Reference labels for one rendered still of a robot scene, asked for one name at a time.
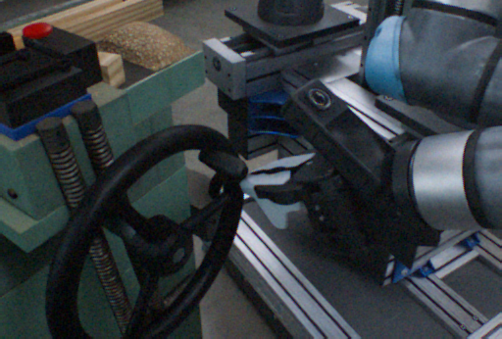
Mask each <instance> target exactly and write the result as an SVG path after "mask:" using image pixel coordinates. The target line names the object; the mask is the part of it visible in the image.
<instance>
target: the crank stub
mask: <svg viewBox="0 0 502 339"><path fill-rule="evenodd" d="M198 159H199V162H201V163H203V164H205V165H206V166H207V167H209V168H210V169H211V170H214V171H215V172H217V173H218V174H221V175H222V176H223V177H225V178H228V179H230V180H232V181H234V182H237V181H240V180H243V179H244V178H246V175H247V174H248V171H249V169H248V167H247V166H246V163H245V162H244V161H242V160H241V159H238V158H236V157H234V156H233V155H228V154H226V153H223V152H221V151H215V150H211V149H209V148H207V147H205V148H203V149H202V150H201V151H200V152H199V157H198Z"/></svg>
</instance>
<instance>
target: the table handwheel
mask: <svg viewBox="0 0 502 339"><path fill-rule="evenodd" d="M205 147H207V148H209V149H211V150H215V151H221V152H223V153H226V154H228V155H233V156H234V157H236V158H238V159H239V156H238V152H237V151H236V150H235V148H234V146H233V144H232V143H230V141H229V139H228V138H226V136H225V135H223V134H222V133H220V132H219V131H218V130H214V129H213V128H211V127H210V126H205V125H200V124H182V125H177V126H171V127H168V128H166V129H163V130H159V131H158V132H155V133H154V134H150V135H149V136H147V137H146V138H143V139H142V140H141V141H139V142H138V143H135V144H134V146H132V147H129V149H128V150H126V151H125V152H124V153H122V154H121V155H120V156H119V157H118V158H117V159H115V160H114V162H113V163H111V164H110V165H109V166H108V167H107V168H106V169H105V170H104V171H103V172H102V173H101V174H100V176H99V177H98V178H97V179H96V180H95V182H94V183H92V186H91V187H89V189H88V191H86V193H85V194H84V195H83V198H82V199H80V201H79V204H78V205H77V206H76V208H75V211H74V212H73V213H72V215H71V217H70V219H69V220H68V222H67V224H66V227H65V228H64V230H63V232H62V236H61V237H60V239H59V241H58V243H57V247H56V249H55V252H54V254H53V259H52V262H51V265H50V267H49V270H48V279H47V284H46V291H45V312H46V322H47V326H48V329H49V331H50V335H51V337H52V338H53V339H96V338H94V337H91V336H89V335H88V333H86V332H85V331H84V328H83V327H82V326H81V324H80V319H79V316H78V311H77V290H78V286H79V282H80V278H81V274H82V269H83V265H84V263H85V261H86V257H87V254H88V253H89V250H90V248H91V244H92V243H93V241H94V240H95V236H96V235H97V233H98V231H99V230H100V227H101V226H102V227H104V228H106V229H107V230H108V231H111V232H113V234H115V235H117V236H119V237H120V238H121V239H124V241H125V242H127V243H129V244H130V245H131V255H132V258H133V259H134V260H136V261H137V262H138V263H139V264H142V265H143V266H145V267H146V270H145V275H144V278H143V280H142V283H141V286H140V291H139V293H138V297H137V299H136V302H135V306H134V309H133V310H132V313H131V318H130V319H129V322H128V324H127V327H126V331H125V335H124V336H123V337H121V338H118V339H166V338H167V337H168V336H169V335H171V334H172V333H173V331H174V330H176V329H177V328H178V327H179V326H180V325H181V324H182V323H183V322H184V321H185V319H186V318H187V317H189V315H190V314H191V313H192V312H193V310H194V309H195V308H196V307H197V305H198V304H199V303H200V302H201V300H202V299H203V297H204V296H206V293H207V292H208V291H209V289H210V287H211V286H212V284H213V283H214V280H215V279H216V278H217V276H218V274H219V272H220V270H221V269H222V266H223V265H224V263H225V262H226V257H227V255H228V254H229V252H230V248H231V246H232V244H233V242H234V238H235V235H236V233H237V230H238V225H239V222H240V218H241V215H242V206H243V200H244V193H243V191H242V188H241V186H240V185H239V183H240V182H242V180H240V181H237V182H234V181H232V180H230V179H228V178H225V177H223V188H224V192H223V193H222V194H220V195H219V196H218V197H217V198H215V199H214V200H213V201H211V202H210V203H208V204H207V205H206V206H204V207H203V208H202V209H201V210H198V212H196V213H195V214H193V215H191V216H190V217H189V218H187V219H186V220H184V221H183V222H181V223H178V222H175V221H174V220H172V219H170V218H167V217H166V216H165V215H155V216H153V217H151V218H147V217H146V216H144V215H142V214H140V213H139V212H138V211H137V210H136V209H135V208H134V207H133V206H132V205H131V204H130V203H129V202H128V201H127V200H126V199H125V197H124V196H123V195H125V193H126V191H128V189H129V188H130V186H132V185H133V183H134V182H136V181H137V180H138V178H140V177H141V176H142V174H145V173H146V172H147V171H148V170H150V169H151V168H153V167H154V166H156V165H157V164H159V163H161V162H162V161H163V160H165V159H166V158H168V157H170V156H171V155H175V154H178V153H179V152H182V151H191V150H199V151H201V150H202V149H203V148H205ZM219 210H222V212H221V216H220V219H219V225H218V227H217V230H216V232H215V234H214V238H213V240H212V242H211V244H210V247H209V250H208V251H207V253H206V256H205V257H204V259H203V260H202V263H201V265H200V266H199V267H198V269H197V271H195V273H194V275H193V276H192V278H191V279H190V280H189V283H187V284H186V286H185V288H184V289H183V290H182V291H181V292H180V294H179V295H178V296H177V297H176V299H175V300H174V301H173V302H172V303H171V304H170V305H169V306H168V307H167V308H166V309H165V310H164V311H163V312H162V313H160V314H159V315H158V316H157V317H155V318H154V319H153V320H152V321H151V322H148V324H146V325H145V326H143V327H142V325H143V320H144V318H145V316H146V314H147V311H148V306H149V304H150V301H151V300H152V296H153V293H154V291H155V289H156V287H157V283H158V280H159V278H160V276H161V277H168V276H170V275H174V274H175V273H177V272H178V271H180V270H181V269H182V268H183V267H184V266H185V264H186V263H187V262H188V260H189V259H190V255H191V253H192V251H193V246H194V241H193V234H192V232H193V231H194V230H195V229H197V228H198V226H200V225H202V223H203V222H205V221H206V220H207V219H208V218H210V217H211V216H213V215H214V214H216V213H217V212H218V211H219ZM111 211H113V212H114V213H115V214H116V215H117V216H116V215H113V214H112V212H111Z"/></svg>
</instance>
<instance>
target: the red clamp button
mask: <svg viewBox="0 0 502 339"><path fill-rule="evenodd" d="M51 32H53V28H52V25H50V24H45V23H36V24H28V25H27V26H26V27H24V29H23V34H24V36H27V37H28V38H31V39H40V38H44V37H46V36H49V34H50V33H51Z"/></svg>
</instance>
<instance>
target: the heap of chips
mask: <svg viewBox="0 0 502 339"><path fill-rule="evenodd" d="M96 48H97V50H102V51H104V52H106V53H109V54H121V57H122V58H123V59H125V60H127V61H130V62H131V63H136V64H138V65H140V66H141V67H146V68H147V69H150V70H152V71H157V70H159V69H161V68H162V67H165V66H167V65H169V64H170V63H174V62H175V61H177V60H178V59H182V58H183V57H185V56H186V55H190V53H192V52H194V51H197V50H195V49H193V48H190V47H186V46H185V45H184V43H182V39H180V38H179V37H177V35H175V34H172V33H170V32H169V31H168V30H165V29H163V28H161V27H159V26H154V25H151V24H147V23H144V22H131V23H128V24H125V25H121V26H119V27H117V28H116V29H112V30H111V31H109V32H108V33H106V34H105V36H104V41H103V42H102V43H100V44H98V45H96Z"/></svg>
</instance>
